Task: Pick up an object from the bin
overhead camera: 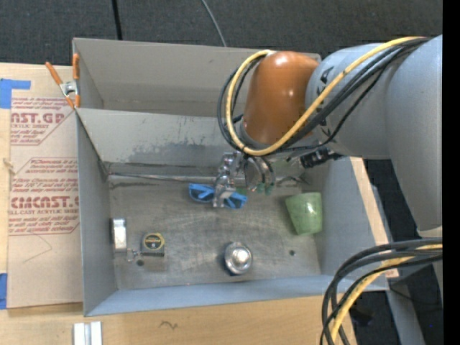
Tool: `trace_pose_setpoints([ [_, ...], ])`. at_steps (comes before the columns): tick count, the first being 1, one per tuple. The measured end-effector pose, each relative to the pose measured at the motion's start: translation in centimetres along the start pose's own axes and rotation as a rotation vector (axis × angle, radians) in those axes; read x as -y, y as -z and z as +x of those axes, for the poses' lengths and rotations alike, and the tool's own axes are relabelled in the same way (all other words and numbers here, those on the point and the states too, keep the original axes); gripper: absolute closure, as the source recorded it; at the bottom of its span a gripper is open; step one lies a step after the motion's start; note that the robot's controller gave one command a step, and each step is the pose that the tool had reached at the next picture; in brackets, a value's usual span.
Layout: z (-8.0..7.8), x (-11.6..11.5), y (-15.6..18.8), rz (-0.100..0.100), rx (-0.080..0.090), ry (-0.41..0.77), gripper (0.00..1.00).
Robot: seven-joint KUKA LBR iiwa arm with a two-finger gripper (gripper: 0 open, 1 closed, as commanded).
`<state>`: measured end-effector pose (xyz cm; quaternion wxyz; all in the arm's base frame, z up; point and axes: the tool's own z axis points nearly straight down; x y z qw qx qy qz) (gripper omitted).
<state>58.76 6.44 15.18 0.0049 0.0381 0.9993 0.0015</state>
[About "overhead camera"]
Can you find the black and yellow tape measure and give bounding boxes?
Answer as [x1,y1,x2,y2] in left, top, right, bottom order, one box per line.
[125,231,167,264]

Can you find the green cup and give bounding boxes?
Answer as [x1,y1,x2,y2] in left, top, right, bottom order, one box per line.
[284,191,324,236]

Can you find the silver rectangular metal box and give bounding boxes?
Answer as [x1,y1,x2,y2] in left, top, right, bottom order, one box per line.
[109,217,129,254]

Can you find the blue sunglasses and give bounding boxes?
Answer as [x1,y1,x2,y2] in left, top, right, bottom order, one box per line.
[188,182,249,210]

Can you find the black cylinder on white bracket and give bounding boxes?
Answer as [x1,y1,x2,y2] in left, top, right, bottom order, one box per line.
[272,146,343,188]

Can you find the silver round metal knob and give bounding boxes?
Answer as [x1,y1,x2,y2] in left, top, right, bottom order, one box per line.
[224,241,254,276]

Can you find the grey metal bin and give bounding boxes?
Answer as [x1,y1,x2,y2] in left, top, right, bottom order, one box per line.
[71,37,390,318]

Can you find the brown cardboard board red print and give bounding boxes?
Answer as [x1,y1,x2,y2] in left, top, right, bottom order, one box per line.
[0,62,85,309]

